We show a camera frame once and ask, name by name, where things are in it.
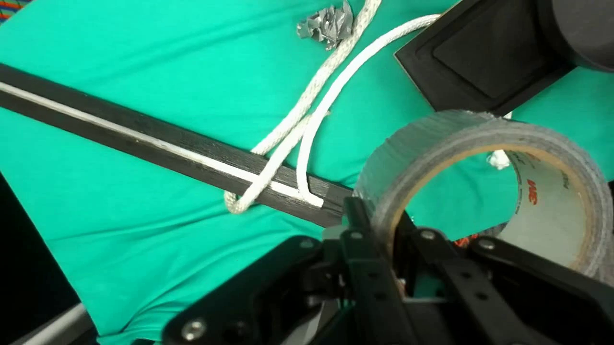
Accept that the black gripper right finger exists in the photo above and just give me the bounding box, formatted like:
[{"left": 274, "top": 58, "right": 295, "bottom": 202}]
[{"left": 395, "top": 214, "right": 614, "bottom": 345}]

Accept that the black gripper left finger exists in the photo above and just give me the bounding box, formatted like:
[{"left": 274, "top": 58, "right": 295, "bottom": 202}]
[{"left": 159, "top": 196, "right": 418, "bottom": 345}]

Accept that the grey masking tape roll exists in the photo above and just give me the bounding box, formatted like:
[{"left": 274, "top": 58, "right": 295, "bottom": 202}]
[{"left": 353, "top": 108, "right": 614, "bottom": 287}]

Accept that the black square tray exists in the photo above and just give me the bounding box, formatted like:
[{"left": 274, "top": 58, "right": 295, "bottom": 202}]
[{"left": 393, "top": 0, "right": 581, "bottom": 120}]

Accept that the green tablecloth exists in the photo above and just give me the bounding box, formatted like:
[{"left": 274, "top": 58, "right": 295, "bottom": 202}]
[{"left": 0, "top": 0, "right": 614, "bottom": 342}]

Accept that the crumpled silver foil piece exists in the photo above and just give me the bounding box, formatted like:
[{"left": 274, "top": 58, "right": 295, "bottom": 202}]
[{"left": 295, "top": 0, "right": 357, "bottom": 55}]

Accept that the long black bar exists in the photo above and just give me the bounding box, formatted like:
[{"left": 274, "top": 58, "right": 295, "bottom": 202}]
[{"left": 0, "top": 62, "right": 353, "bottom": 231}]

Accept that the thin white smooth cord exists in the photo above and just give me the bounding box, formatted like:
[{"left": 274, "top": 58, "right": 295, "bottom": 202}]
[{"left": 293, "top": 12, "right": 514, "bottom": 210}]

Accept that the white braided rope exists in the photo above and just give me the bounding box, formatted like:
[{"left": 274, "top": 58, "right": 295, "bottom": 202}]
[{"left": 222, "top": 0, "right": 383, "bottom": 218}]

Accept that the grey metal table frame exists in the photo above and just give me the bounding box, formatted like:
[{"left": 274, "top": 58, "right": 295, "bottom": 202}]
[{"left": 7, "top": 302, "right": 98, "bottom": 345}]

